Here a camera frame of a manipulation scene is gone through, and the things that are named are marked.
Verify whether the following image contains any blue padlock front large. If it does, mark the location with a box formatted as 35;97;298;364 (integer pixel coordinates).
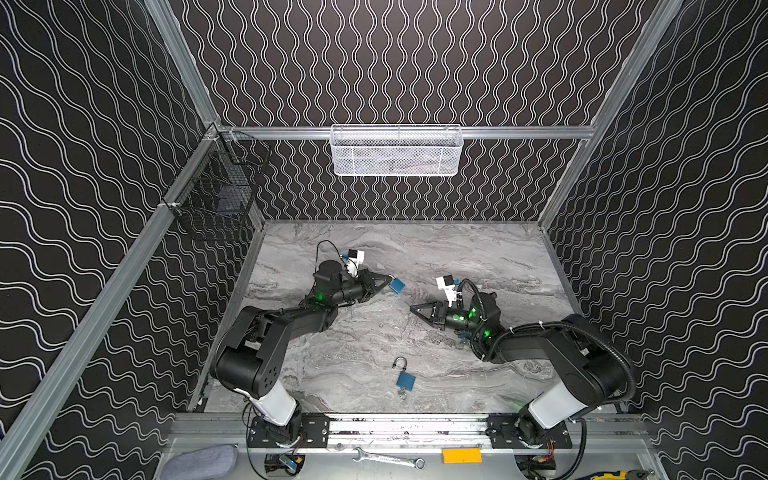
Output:
392;356;416;398

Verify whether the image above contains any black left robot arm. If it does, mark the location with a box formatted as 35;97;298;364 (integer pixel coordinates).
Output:
211;260;395;427

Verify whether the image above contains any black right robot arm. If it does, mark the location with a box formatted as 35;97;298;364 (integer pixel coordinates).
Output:
410;292;637;443

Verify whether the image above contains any yellow block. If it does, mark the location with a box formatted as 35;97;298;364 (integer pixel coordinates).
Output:
442;448;483;465

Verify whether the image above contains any silver combination wrench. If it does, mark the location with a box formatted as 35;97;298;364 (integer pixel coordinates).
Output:
354;447;426;470

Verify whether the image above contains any aluminium back crossbar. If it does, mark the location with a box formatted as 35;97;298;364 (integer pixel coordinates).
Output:
221;124;596;141

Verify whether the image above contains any yellow black tool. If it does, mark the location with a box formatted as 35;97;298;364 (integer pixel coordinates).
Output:
577;469;655;480

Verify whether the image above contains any grey cloth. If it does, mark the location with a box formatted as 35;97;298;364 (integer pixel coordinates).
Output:
159;444;238;480

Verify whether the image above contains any aluminium left side bar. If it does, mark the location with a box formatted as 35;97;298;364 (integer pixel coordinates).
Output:
1;124;218;479

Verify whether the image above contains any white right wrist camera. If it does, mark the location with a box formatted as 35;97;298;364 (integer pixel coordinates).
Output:
436;275;458;306

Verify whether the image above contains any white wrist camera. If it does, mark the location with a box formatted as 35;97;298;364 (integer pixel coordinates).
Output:
341;249;365;278
436;275;458;306

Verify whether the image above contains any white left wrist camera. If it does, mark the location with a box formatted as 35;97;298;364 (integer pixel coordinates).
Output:
341;249;365;278

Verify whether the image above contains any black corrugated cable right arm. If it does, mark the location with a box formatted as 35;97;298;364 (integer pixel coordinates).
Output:
497;320;638;403

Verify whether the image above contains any white wire mesh basket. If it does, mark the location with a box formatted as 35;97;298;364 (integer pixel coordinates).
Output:
329;133;464;177

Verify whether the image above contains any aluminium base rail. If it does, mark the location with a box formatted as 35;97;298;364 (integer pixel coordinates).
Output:
170;412;652;454

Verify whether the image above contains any black wire mesh basket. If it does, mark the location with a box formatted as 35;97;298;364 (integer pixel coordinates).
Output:
170;127;275;243

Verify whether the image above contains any aluminium corner frame post left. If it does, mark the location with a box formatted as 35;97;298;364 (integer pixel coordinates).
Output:
145;0;220;125

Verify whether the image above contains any aluminium corner frame post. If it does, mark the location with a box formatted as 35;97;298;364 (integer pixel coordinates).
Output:
538;0;683;232
145;0;220;125

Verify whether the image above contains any aluminium corner frame post right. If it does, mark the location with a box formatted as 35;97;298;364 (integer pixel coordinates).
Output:
538;0;683;232

